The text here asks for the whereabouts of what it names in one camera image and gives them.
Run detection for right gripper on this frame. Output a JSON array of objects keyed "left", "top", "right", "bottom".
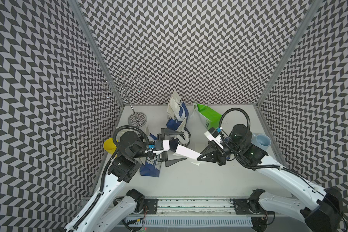
[{"left": 197, "top": 139, "right": 242, "bottom": 166}]

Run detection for blue white bag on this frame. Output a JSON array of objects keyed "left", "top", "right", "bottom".
[
  {"left": 170, "top": 127, "right": 191, "bottom": 150},
  {"left": 139, "top": 157, "right": 161, "bottom": 177}
]

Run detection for green white bag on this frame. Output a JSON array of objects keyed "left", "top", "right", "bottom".
[{"left": 194, "top": 102, "right": 221, "bottom": 129}]

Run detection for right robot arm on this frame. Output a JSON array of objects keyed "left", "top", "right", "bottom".
[{"left": 197, "top": 124, "right": 344, "bottom": 232}]

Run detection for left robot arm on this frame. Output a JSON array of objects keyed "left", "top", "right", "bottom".
[{"left": 62, "top": 125, "right": 183, "bottom": 232}]

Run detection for light blue mug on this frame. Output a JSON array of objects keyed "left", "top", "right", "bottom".
[{"left": 252, "top": 134, "right": 271, "bottom": 151}]

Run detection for yellow plastic cup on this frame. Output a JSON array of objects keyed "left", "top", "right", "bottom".
[{"left": 103, "top": 138, "right": 117, "bottom": 155}]

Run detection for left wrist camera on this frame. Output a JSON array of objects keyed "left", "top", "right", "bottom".
[{"left": 146, "top": 140, "right": 170, "bottom": 154}]

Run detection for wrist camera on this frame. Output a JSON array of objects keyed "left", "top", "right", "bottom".
[
  {"left": 146, "top": 140, "right": 170, "bottom": 154},
  {"left": 204, "top": 127, "right": 224, "bottom": 149}
]

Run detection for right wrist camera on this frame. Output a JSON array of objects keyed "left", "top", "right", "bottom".
[{"left": 204, "top": 127, "right": 224, "bottom": 149}]

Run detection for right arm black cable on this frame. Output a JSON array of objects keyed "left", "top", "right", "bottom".
[{"left": 218, "top": 107, "right": 302, "bottom": 177}]

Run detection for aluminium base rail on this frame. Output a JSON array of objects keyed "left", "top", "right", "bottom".
[{"left": 98, "top": 196, "right": 322, "bottom": 232}]

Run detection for metal wire mug tree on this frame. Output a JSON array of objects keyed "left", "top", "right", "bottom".
[{"left": 104, "top": 74, "right": 147, "bottom": 128}]

